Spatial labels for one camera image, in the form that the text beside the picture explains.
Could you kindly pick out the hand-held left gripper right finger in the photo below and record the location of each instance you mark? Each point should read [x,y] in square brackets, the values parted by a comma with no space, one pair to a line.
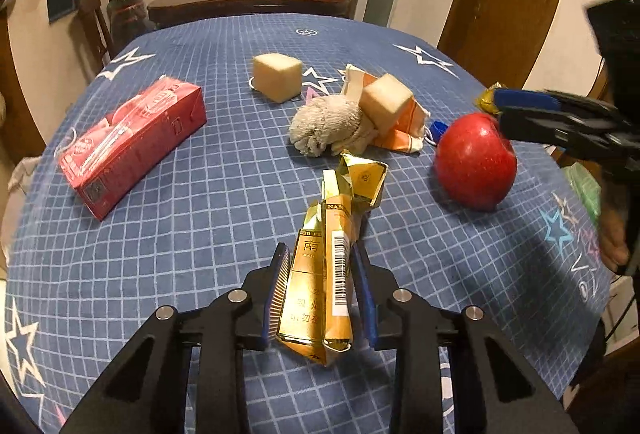
[365,304]

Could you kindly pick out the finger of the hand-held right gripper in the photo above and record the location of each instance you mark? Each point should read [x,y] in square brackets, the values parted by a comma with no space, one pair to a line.
[530,98]
[550,128]

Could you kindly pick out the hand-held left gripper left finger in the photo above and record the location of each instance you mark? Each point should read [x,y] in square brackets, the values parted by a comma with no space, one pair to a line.
[277,294]

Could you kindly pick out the golden cigarette pack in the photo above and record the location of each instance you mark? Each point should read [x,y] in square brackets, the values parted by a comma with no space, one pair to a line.
[310,274]

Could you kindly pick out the golden wrapper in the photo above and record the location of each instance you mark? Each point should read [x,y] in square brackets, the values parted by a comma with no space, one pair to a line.
[486,98]

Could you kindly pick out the green trash bin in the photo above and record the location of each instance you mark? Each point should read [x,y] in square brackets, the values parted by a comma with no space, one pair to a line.
[582,186]

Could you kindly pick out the person's right hand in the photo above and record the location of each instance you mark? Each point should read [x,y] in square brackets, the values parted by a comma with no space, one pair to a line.
[614,239]

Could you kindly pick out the red apple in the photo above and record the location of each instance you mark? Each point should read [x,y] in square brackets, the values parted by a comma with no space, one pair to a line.
[475,163]

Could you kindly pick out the blue star-print tablecloth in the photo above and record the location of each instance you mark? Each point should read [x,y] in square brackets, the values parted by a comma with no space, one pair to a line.
[200,234]

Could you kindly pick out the orange white packet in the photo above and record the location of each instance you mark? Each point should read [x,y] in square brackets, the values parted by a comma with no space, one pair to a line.
[407,133]

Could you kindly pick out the yellow sponge cube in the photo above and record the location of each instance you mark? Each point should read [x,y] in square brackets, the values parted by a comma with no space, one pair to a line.
[385,101]
[277,76]

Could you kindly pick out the grey rag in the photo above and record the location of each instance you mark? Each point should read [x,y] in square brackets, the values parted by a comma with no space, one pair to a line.
[325,126]

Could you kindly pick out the red carton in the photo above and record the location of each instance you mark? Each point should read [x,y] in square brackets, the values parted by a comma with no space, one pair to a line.
[130,143]

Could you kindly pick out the dark wooden table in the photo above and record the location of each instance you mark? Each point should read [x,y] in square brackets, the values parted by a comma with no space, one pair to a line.
[240,1]

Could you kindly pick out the dark bag with packets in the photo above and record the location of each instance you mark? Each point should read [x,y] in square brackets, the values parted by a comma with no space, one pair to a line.
[127,13]

